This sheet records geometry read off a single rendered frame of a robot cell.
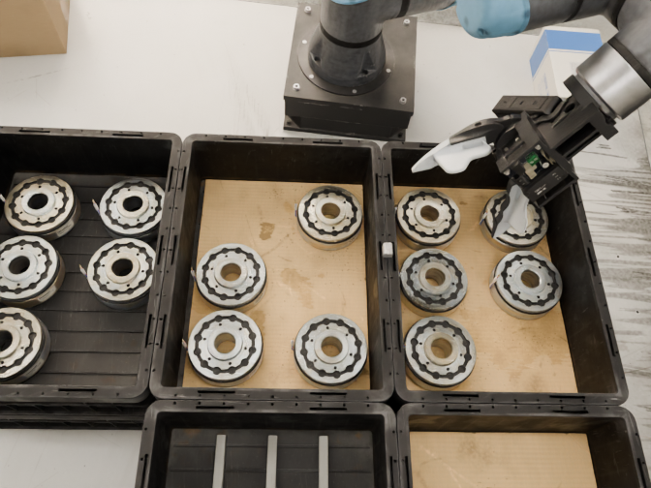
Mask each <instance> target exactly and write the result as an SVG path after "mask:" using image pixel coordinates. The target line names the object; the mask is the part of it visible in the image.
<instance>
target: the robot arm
mask: <svg viewBox="0 0 651 488"><path fill-rule="evenodd" d="M456 5H457V7H456V13H457V17H458V19H459V22H460V24H461V26H462V27H463V29H464V30H465V31H466V32H467V33H468V34H469V35H470V36H472V37H474V38H477V39H492V38H498V37H504V36H507V37H509V36H515V35H517V34H520V33H521V32H524V31H529V30H533V29H538V28H542V27H546V26H550V25H555V24H559V23H565V22H569V21H574V20H579V19H583V18H587V17H591V16H595V15H602V16H604V17H605V18H606V19H607V20H608V21H609V22H610V23H611V24H612V25H613V26H614V27H615V28H616V29H617V30H618V32H617V33H616V34H615V35H614V36H613V37H612V38H610V39H609V40H608V41H607V42H605V43H604V44H603V45H602V46H601V47H599V48H598V49H597V50H596V51H595V52H594V53H593V54H591V55H590V56H589V57H588V58H587V59H586V60H584V61H583V62H582V63H581V64H580V65H579V66H577V67H576V70H575V71H576V72H577V75H576V76H574V75H570V76H569V77H568V78H567V79H566V80H564V81H563V83H564V85H565V86H566V88H567V89H568V90H569V91H570V92H571V96H570V97H568V98H567V99H566V101H563V100H562V99H561V98H560V97H559V96H520V95H503V96H502V98H501V99H500V100H499V102H498V103H497V104H496V106H495V107H494V108H493V109H492V110H491V111H492V112H493V113H494V114H495V115H496V116H497V117H498V118H486V119H482V120H480V121H477V122H475V123H473V124H471V125H469V126H467V127H465V128H464V129H462V130H460V131H459V132H457V133H455V134H454V135H452V136H450V137H449V139H447V140H445V141H444V142H442V143H440V144H439V145H437V146H436V147H435V148H433V149H432V150H431V151H429V152H428V153H427V154H426V155H424V156H423V157H422V158H421V159H420V160H419V161H418V162H417V163H416V164H415V165H414V166H413V167H412V172H413V173H417V172H422V171H426V170H430V169H431V168H434V167H436V166H440V167H441V168H442V169H443V170H444V171H445V172H447V173H458V172H461V171H463V170H465V169H466V167H467V166H468V165H469V163H470V162H471V161H473V160H475V159H478V158H481V157H485V156H487V155H489V154H490V153H492V155H493V157H494V158H497V160H498V161H497V162H496V164H497V167H498V169H499V170H500V172H501V173H502V174H504V175H505V176H507V177H508V178H509V179H510V180H509V182H508V185H507V197H506V199H505V200H504V201H503V203H502V204H501V206H500V212H499V214H498V215H497V216H496V218H494V221H493V227H492V233H491V237H492V238H496V237H498V236H499V235H501V234H502V233H504V232H505V231H506V230H507V229H509V228H510V227H513V228H514V229H515V230H516V231H517V232H518V233H523V232H524V231H525V230H526V228H527V225H528V219H527V205H528V203H529V200H530V201H532V202H534V201H536V202H537V204H538V206H539V208H541V207H543V206H544V205H545V204H547V203H548V202H549V201H551V200H552V199H553V198H555V197H556V196H558V195H559V194H560V193H561V192H563V191H564V190H565V189H567V188H568V187H569V186H571V185H572V184H573V183H574V182H575V181H576V180H578V179H579V177H578V176H577V174H576V172H575V171H574V167H573V166H572V165H571V164H570V162H569V160H570V159H571V158H572V157H574V156H575V155H576V154H578V153H579V152H580V151H581V150H583V149H584V148H585V147H587V146H588V145H589V144H590V143H592V142H593V141H594V140H596V139H597V138H598V137H600V136H603V137H604V138H605V139H606V140H609V139H611V138H612V137H614V136H615V135H616V134H618V133H619V131H618V130H617V129H616V128H615V126H614V125H615V124H616V123H617V122H616V121H615V120H614V119H616V118H618V119H619V120H624V119H625V118H626V117H628V116H629V115H630V114H632V113H633V112H634V111H636V110H637V109H638V108H639V107H641V106H642V105H644V104H645V103H646V102H648V101H649V100H650V99H651V0H322V5H321V15H320V22H319V24H318V26H317V28H316V30H315V31H314V33H313V35H312V37H311V39H310V42H309V46H308V61H309V64H310V66H311V68H312V70H313V71H314V72H315V73H316V74H317V75H318V76H319V77H320V78H322V79H324V80H325V81H327V82H329V83H332V84H335V85H339V86H346V87H353V86H360V85H363V84H366V83H368V82H370V81H372V80H373V79H375V78H376V77H377V76H378V75H379V74H380V72H381V71H382V69H383V67H384V63H385V59H386V49H385V43H384V38H383V33H382V30H383V25H384V21H386V20H390V19H394V18H399V17H403V16H408V15H416V14H421V13H426V12H431V11H442V10H446V9H448V8H450V7H453V6H456ZM491 143H493V144H494V146H495V148H494V149H492V150H491V147H490V146H489V145H488V144H491ZM563 179H564V181H565V183H566V184H565V185H564V186H562V187H561V188H560V189H558V190H557V191H556V192H554V193H553V194H552V195H550V196H549V197H548V198H546V197H545V195H544V194H545V193H546V192H548V191H549V190H550V189H552V188H553V187H554V186H556V185H557V184H558V183H559V182H561V181H562V180H563Z"/></svg>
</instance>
